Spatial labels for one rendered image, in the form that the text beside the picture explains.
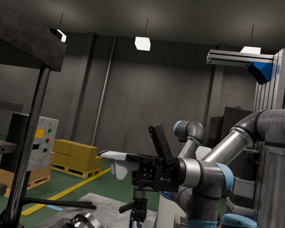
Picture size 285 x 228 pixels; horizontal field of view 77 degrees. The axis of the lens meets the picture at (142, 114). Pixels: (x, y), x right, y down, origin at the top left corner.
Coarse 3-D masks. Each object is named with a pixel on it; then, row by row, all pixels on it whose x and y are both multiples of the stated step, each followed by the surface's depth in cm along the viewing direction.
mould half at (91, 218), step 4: (84, 212) 115; (88, 216) 111; (92, 216) 113; (60, 220) 114; (68, 220) 115; (92, 220) 110; (96, 220) 112; (56, 224) 109; (60, 224) 110; (76, 224) 100; (80, 224) 101; (84, 224) 103; (92, 224) 107; (96, 224) 109; (100, 224) 111
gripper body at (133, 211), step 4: (136, 200) 100; (140, 200) 100; (144, 200) 101; (136, 204) 101; (140, 204) 101; (144, 204) 100; (136, 208) 101; (140, 208) 101; (144, 208) 100; (132, 212) 99; (136, 212) 99; (140, 212) 98; (144, 212) 98; (136, 216) 99; (140, 216) 98; (144, 216) 98; (136, 220) 99; (140, 220) 98
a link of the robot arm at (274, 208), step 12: (264, 120) 60; (276, 120) 56; (264, 132) 60; (276, 132) 56; (264, 144) 60; (276, 144) 55; (276, 156) 56; (276, 168) 55; (276, 180) 54; (264, 192) 58; (276, 192) 54; (264, 204) 56; (276, 204) 53; (264, 216) 55; (276, 216) 53
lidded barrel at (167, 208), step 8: (160, 192) 285; (160, 200) 282; (168, 200) 269; (160, 208) 278; (168, 208) 268; (176, 208) 265; (160, 216) 275; (168, 216) 266; (184, 216) 271; (160, 224) 273; (168, 224) 266
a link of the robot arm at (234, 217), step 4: (224, 216) 69; (228, 216) 68; (232, 216) 69; (236, 216) 70; (240, 216) 70; (224, 220) 68; (228, 220) 66; (232, 220) 65; (236, 220) 64; (240, 220) 65; (244, 220) 66; (248, 220) 67; (252, 220) 68; (224, 224) 67; (228, 224) 65; (232, 224) 64; (236, 224) 64; (240, 224) 63; (244, 224) 63; (248, 224) 63; (252, 224) 63; (256, 224) 64
